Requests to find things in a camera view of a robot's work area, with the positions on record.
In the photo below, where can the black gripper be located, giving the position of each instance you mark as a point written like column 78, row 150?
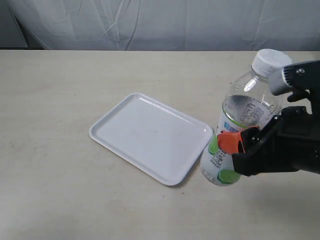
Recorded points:
column 290, row 141

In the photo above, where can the clear bottle with white cap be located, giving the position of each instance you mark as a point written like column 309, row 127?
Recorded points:
column 248, row 103

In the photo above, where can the white rectangular plastic tray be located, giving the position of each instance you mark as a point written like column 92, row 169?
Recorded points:
column 161, row 141

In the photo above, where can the grey wrinkled backdrop curtain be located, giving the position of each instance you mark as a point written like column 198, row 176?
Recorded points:
column 160, row 25

